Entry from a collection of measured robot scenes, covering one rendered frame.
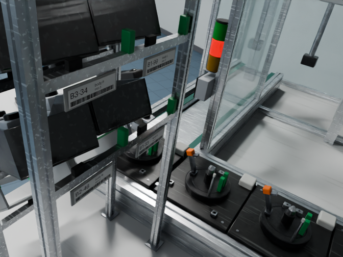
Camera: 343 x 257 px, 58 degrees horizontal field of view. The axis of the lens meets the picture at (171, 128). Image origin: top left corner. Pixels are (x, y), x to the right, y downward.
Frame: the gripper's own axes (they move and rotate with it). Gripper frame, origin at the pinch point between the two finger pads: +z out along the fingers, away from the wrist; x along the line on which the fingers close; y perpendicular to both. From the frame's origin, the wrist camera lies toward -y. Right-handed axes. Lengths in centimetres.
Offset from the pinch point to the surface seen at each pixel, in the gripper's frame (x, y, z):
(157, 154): 0.0, 5.8, 11.7
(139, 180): 12.0, 6.5, 14.2
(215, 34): -16.5, -27.8, -7.8
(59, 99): 35.2, -18.6, -10.4
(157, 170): 4.6, 5.5, 15.5
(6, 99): -1, 67, -49
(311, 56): -98, -24, 20
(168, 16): -408, 211, -151
